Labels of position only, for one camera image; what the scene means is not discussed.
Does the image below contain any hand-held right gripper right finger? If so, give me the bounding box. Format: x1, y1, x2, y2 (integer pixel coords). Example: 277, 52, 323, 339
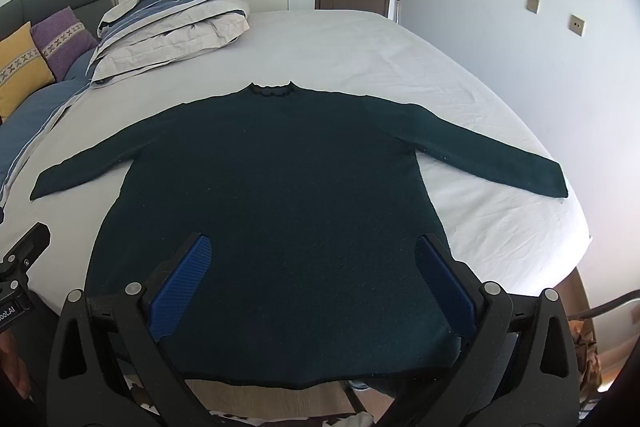
414, 233, 596, 427

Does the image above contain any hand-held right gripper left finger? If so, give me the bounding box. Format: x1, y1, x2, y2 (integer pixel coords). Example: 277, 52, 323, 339
46, 232, 216, 427

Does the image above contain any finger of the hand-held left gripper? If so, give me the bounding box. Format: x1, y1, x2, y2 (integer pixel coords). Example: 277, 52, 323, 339
0, 222, 52, 280

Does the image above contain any dark green sweater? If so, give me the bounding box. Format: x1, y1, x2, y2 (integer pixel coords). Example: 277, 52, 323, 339
30, 80, 569, 391

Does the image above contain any blue pillow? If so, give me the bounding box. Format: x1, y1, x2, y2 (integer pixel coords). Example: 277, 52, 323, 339
0, 49, 96, 202

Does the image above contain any yellow patterned pillow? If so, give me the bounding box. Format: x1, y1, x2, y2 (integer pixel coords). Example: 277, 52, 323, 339
0, 22, 56, 120

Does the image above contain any purple patterned pillow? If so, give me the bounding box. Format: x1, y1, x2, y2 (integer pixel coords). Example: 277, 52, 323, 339
31, 6, 100, 82

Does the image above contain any bed with white sheet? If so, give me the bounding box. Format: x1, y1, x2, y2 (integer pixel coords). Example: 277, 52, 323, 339
0, 9, 596, 413

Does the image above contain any folded beige blue duvet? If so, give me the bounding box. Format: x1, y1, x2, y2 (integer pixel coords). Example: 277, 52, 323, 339
90, 0, 251, 88

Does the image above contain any grey cable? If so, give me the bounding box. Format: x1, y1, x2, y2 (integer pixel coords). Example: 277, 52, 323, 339
567, 289, 640, 321

